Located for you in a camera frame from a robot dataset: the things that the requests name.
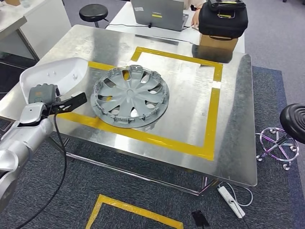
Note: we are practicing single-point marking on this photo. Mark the person's hand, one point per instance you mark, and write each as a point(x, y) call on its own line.
point(196, 18)

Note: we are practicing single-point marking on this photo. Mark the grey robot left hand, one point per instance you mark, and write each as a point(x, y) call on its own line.
point(43, 93)

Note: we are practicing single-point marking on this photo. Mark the white plastic mirror housing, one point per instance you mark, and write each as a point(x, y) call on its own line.
point(57, 72)

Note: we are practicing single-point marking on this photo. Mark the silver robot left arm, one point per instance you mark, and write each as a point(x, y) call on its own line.
point(23, 142)

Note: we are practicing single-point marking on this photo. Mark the steel workbench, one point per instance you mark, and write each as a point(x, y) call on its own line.
point(190, 110)

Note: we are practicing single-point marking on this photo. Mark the black bag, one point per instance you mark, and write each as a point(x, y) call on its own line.
point(223, 22)

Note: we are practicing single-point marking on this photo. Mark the brown cardboard box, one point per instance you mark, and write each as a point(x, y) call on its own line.
point(219, 43)

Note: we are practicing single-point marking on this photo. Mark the grey laptop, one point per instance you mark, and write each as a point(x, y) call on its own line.
point(160, 14)

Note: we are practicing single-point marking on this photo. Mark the white desk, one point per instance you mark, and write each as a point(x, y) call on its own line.
point(123, 15)

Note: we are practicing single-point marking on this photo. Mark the black round stool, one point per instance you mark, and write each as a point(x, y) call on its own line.
point(93, 12)
point(294, 118)

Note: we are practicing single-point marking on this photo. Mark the grey wheel hubcap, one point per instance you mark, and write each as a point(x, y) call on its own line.
point(129, 94)

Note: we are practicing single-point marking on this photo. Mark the white power strip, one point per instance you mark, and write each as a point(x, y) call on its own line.
point(231, 201)

